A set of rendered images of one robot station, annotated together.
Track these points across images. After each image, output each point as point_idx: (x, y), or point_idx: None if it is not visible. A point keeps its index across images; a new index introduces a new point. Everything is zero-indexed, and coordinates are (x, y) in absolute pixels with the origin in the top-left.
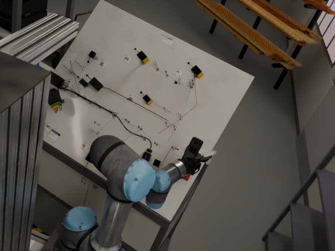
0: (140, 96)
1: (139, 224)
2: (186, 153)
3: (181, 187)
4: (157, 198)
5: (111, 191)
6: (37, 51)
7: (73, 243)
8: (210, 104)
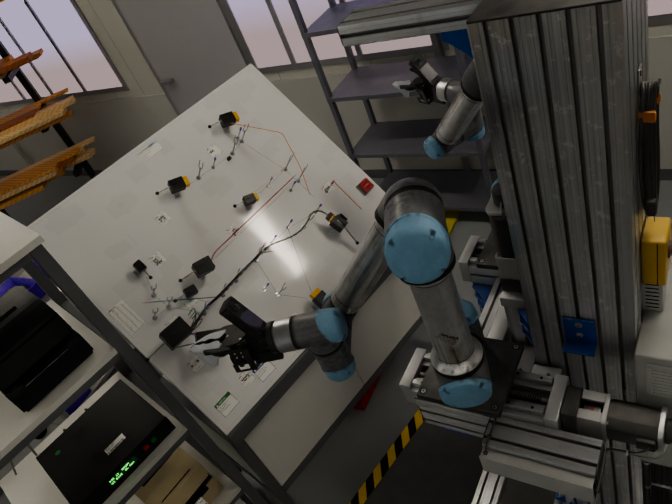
0: (235, 215)
1: (404, 283)
2: (427, 76)
3: (378, 197)
4: (481, 115)
5: None
6: None
7: None
8: (275, 127)
